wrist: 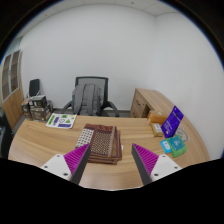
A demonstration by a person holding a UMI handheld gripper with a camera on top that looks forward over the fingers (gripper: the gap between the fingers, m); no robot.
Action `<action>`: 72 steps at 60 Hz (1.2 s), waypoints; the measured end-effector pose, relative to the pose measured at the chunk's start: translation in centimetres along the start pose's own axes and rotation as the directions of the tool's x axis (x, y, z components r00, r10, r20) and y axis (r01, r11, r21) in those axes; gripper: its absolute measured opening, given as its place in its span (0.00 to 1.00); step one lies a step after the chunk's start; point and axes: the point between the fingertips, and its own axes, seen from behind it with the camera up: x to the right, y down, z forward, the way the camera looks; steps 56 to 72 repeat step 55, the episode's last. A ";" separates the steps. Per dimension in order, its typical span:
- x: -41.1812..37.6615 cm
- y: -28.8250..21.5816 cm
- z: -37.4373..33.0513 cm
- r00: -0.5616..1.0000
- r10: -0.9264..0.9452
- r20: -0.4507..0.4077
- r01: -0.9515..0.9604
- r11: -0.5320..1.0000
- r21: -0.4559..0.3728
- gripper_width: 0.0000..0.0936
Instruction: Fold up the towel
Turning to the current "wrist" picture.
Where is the purple flat box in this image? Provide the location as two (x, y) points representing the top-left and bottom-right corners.
(160, 105), (185, 139)

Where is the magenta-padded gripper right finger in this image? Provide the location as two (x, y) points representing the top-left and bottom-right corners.
(131, 143), (183, 185)

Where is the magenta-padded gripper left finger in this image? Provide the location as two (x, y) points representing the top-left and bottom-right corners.
(40, 143), (92, 185)

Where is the white printed paper sheet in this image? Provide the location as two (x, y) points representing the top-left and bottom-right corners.
(45, 112), (78, 130)

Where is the black machine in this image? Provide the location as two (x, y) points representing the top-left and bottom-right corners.
(0, 113), (14, 159)

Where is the grey backpack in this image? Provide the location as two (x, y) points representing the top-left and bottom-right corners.
(72, 83), (103, 116)

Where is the wooden glass-door cabinet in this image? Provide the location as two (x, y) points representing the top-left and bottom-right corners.
(0, 49), (25, 129)

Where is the brown patterned towel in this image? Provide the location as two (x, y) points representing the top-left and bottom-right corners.
(75, 123), (123, 165)

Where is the small tan labelled box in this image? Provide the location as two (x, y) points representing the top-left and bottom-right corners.
(150, 122), (165, 138)

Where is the green packet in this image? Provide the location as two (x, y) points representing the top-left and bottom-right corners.
(168, 134), (188, 158)

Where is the black mesh office chair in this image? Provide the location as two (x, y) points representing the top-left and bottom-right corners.
(61, 76), (120, 118)

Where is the orange cardboard box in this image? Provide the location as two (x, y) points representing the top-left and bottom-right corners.
(146, 110), (169, 126)

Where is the wooden drawer unit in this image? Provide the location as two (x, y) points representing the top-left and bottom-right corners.
(129, 87), (174, 118)

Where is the small dark cardboard box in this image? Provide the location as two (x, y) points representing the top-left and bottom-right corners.
(29, 94), (48, 109)

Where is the narrow dark cardboard box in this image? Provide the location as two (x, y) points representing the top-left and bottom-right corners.
(20, 98), (33, 120)

